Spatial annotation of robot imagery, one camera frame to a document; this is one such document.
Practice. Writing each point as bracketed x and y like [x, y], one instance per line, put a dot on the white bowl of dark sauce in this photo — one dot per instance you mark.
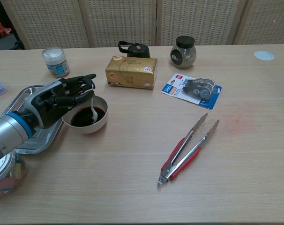
[90, 129]

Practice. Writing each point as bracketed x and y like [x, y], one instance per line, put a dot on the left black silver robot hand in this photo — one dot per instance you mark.
[48, 98]

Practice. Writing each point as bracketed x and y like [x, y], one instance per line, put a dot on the black tripod stand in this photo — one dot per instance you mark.
[16, 39]

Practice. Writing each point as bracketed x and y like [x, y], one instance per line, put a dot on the glass herb jar black lid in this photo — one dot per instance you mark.
[183, 57]

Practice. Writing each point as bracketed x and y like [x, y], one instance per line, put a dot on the wooden woven folding screen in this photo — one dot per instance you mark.
[118, 21]

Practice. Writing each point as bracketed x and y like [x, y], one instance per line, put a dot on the gold tissue pack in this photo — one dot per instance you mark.
[130, 72]

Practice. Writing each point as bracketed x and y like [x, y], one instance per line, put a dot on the orange black bag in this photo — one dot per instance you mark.
[1, 29]

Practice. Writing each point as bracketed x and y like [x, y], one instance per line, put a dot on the black teapot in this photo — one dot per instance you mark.
[138, 51]

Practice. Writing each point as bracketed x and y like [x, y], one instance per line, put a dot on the clear jar white lid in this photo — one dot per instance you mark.
[55, 63]

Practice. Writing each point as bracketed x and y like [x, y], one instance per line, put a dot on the white round desk grommet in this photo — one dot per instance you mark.
[263, 55]

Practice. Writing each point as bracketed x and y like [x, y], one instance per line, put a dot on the correction tape blister pack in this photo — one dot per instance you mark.
[193, 90]

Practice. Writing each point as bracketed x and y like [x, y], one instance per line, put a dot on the stainless steel tray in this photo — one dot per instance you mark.
[42, 140]

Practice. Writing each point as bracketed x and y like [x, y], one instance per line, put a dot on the white plastic spoon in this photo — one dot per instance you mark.
[94, 113]

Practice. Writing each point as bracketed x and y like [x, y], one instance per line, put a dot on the clear tub of colourful clips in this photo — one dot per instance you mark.
[8, 178]

